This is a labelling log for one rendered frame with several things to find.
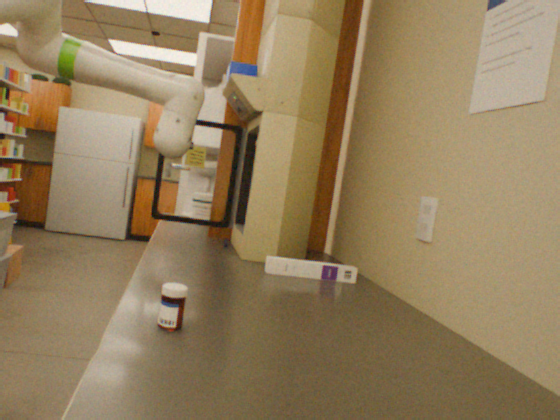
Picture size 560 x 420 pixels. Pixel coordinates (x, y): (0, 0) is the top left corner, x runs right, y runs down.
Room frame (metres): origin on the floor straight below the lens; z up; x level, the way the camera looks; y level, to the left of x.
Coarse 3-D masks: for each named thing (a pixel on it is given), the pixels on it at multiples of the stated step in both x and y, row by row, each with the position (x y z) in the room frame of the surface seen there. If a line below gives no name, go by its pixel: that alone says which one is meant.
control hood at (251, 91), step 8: (232, 80) 1.32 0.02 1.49; (240, 80) 1.31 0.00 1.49; (248, 80) 1.31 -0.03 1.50; (256, 80) 1.31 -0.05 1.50; (264, 80) 1.31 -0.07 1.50; (224, 88) 1.53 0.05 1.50; (232, 88) 1.40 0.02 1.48; (240, 88) 1.31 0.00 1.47; (248, 88) 1.31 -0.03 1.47; (256, 88) 1.31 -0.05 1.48; (264, 88) 1.31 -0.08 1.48; (224, 96) 1.61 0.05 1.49; (240, 96) 1.37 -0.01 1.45; (248, 96) 1.31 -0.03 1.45; (256, 96) 1.31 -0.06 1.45; (264, 96) 1.32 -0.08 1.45; (248, 104) 1.35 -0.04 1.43; (256, 104) 1.31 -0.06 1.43; (248, 112) 1.42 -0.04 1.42; (256, 112) 1.36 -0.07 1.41; (248, 120) 1.59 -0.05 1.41
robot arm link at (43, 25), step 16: (0, 0) 0.96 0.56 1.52; (16, 0) 0.99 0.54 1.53; (32, 0) 1.03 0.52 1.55; (48, 0) 1.06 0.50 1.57; (0, 16) 0.97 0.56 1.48; (16, 16) 1.01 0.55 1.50; (32, 16) 1.06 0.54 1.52; (48, 16) 1.10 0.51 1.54; (32, 32) 1.11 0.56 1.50; (48, 32) 1.13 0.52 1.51
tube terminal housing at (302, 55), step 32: (288, 32) 1.32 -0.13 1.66; (320, 32) 1.37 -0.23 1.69; (256, 64) 1.62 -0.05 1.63; (288, 64) 1.32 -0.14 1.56; (320, 64) 1.40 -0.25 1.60; (288, 96) 1.32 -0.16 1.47; (320, 96) 1.42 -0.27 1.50; (256, 128) 1.46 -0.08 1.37; (288, 128) 1.32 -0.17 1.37; (320, 128) 1.45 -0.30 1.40; (256, 160) 1.32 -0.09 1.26; (288, 160) 1.33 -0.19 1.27; (320, 160) 1.48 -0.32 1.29; (256, 192) 1.32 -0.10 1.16; (288, 192) 1.34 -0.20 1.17; (256, 224) 1.32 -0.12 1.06; (288, 224) 1.36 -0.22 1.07; (256, 256) 1.32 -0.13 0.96; (288, 256) 1.39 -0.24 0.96
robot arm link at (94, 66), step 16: (80, 48) 1.16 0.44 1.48; (96, 48) 1.18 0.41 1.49; (80, 64) 1.16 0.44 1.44; (96, 64) 1.16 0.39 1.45; (112, 64) 1.17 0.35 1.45; (128, 64) 1.18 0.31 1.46; (80, 80) 1.19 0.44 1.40; (96, 80) 1.18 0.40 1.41; (112, 80) 1.18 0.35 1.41; (128, 80) 1.17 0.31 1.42; (144, 80) 1.17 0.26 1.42; (160, 80) 1.17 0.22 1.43; (176, 80) 1.17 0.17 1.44; (192, 80) 1.19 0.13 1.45; (144, 96) 1.19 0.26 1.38; (160, 96) 1.18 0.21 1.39; (176, 96) 1.17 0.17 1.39; (192, 96) 1.17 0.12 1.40; (192, 112) 1.18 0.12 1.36
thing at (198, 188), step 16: (208, 128) 1.61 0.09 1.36; (208, 144) 1.61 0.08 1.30; (224, 144) 1.61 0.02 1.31; (176, 160) 1.60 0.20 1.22; (192, 160) 1.60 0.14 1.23; (208, 160) 1.61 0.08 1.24; (224, 160) 1.62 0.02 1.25; (176, 176) 1.60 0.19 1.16; (192, 176) 1.60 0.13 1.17; (208, 176) 1.61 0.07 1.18; (224, 176) 1.62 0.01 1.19; (160, 192) 1.59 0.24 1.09; (176, 192) 1.60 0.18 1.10; (192, 192) 1.61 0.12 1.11; (208, 192) 1.61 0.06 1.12; (224, 192) 1.62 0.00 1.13; (160, 208) 1.59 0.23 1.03; (176, 208) 1.60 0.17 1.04; (192, 208) 1.61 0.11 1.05; (208, 208) 1.61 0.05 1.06; (224, 208) 1.62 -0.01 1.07
